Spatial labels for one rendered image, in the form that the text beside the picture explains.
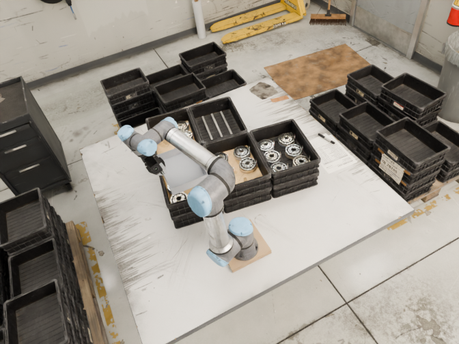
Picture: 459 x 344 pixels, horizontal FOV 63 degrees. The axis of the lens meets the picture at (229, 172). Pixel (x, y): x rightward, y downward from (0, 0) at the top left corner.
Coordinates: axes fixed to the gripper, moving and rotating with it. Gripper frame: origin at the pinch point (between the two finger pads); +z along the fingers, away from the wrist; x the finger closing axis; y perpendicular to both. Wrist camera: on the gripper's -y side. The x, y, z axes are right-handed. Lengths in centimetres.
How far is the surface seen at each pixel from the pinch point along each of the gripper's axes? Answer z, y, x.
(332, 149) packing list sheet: 68, -9, -93
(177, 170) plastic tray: 5.1, 0.5, -6.2
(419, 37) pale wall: 175, 100, -292
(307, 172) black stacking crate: 44, -26, -64
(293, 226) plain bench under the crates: 52, -44, -38
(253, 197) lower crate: 42, -18, -31
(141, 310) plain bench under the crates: 25, -41, 49
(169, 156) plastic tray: 4.7, 12.4, -7.1
